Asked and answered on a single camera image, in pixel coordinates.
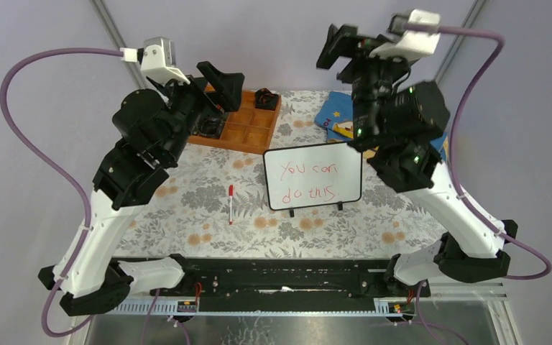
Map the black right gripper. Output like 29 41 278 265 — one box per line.
313 25 409 147

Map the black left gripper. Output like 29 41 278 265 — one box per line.
147 59 241 162

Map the red white marker pen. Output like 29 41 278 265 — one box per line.
228 185 234 226

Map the white whiteboard black frame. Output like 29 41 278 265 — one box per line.
262 142 362 211

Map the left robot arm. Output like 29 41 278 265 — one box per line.
38 61 245 316

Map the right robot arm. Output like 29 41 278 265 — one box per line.
316 25 517 296

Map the wooden compartment tray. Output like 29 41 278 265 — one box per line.
188 89 282 155

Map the blue pikachu cloth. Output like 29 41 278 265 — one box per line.
313 91 449 163

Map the floral tablecloth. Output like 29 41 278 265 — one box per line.
109 90 467 260

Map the black cable coil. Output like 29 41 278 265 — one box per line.
198 116 224 140
254 88 280 111

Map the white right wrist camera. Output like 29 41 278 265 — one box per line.
368 9 441 62

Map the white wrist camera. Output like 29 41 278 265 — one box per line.
368 9 441 62
119 37 190 86

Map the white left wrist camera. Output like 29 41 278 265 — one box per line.
119 37 190 86

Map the aluminium frame post left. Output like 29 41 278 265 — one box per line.
89 0 150 89

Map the aluminium frame post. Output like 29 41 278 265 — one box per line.
89 0 150 89
434 0 490 83

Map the aluminium frame post right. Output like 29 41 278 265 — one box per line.
434 0 490 83

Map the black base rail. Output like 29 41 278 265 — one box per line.
151 256 415 313

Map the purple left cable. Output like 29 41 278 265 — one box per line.
0 47 137 339

